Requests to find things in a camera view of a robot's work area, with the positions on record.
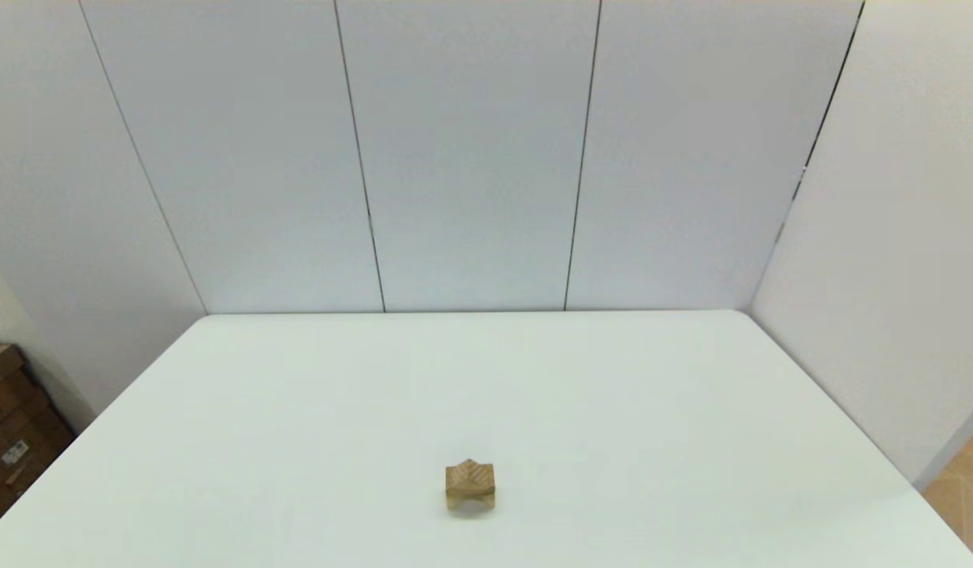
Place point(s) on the triangular wooden building block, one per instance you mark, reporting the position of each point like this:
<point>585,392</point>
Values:
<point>471,471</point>

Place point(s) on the rectangular wooden building block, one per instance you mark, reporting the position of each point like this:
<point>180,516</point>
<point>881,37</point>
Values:
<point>469,487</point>

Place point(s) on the arched wooden building block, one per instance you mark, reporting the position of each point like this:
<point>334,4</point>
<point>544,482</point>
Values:
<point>455,502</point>

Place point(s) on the large labelled brown cardboard box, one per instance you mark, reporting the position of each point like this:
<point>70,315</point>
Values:
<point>21,457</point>

